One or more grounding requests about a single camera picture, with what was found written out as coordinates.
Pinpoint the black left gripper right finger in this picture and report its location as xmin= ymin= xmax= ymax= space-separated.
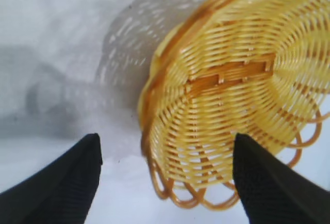
xmin=232 ymin=133 xmax=330 ymax=224

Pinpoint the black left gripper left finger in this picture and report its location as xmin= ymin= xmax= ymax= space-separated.
xmin=0 ymin=133 xmax=103 ymax=224

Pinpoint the yellow woven plastic basket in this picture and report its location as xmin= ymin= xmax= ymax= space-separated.
xmin=136 ymin=0 xmax=330 ymax=211

